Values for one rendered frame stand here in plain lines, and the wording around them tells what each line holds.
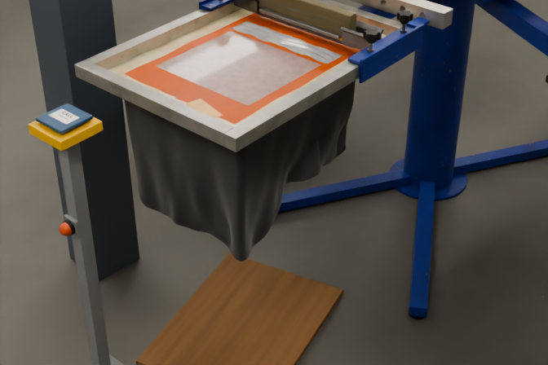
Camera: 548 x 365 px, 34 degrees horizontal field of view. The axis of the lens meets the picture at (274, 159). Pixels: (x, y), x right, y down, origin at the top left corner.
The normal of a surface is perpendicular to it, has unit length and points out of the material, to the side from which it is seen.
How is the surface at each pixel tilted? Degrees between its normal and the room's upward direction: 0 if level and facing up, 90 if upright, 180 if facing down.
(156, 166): 94
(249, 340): 0
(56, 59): 90
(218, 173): 95
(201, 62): 0
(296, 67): 0
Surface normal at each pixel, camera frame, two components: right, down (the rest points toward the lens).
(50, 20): -0.72, 0.38
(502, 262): 0.00, -0.84
